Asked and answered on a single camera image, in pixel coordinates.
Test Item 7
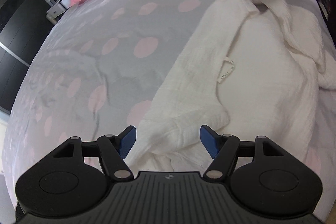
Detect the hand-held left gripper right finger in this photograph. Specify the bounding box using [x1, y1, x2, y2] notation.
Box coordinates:
[200, 125, 286, 183]

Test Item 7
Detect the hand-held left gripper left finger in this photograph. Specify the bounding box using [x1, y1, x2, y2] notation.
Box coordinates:
[46, 126, 137, 183]

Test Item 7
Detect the white textured garment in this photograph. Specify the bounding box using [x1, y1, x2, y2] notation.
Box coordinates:
[126, 0, 336, 172]

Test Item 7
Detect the grey pink-dotted bed cover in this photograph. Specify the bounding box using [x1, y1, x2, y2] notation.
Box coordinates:
[3, 0, 336, 214]

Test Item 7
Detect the black wardrobe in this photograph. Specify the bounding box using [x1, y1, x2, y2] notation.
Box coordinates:
[0, 0, 57, 115]

